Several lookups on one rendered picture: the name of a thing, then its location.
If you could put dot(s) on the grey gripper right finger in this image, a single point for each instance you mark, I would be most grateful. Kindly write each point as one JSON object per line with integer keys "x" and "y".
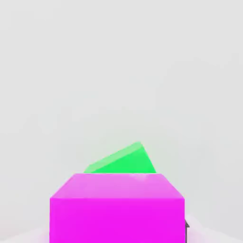
{"x": 199, "y": 230}

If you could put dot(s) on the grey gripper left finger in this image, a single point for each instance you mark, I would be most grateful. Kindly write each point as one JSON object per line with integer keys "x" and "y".
{"x": 28, "y": 236}

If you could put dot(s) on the small magenta cube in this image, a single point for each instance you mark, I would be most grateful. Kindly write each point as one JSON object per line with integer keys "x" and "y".
{"x": 116, "y": 218}

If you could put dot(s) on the small green cube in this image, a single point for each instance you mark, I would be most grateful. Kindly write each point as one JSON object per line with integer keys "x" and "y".
{"x": 129, "y": 163}

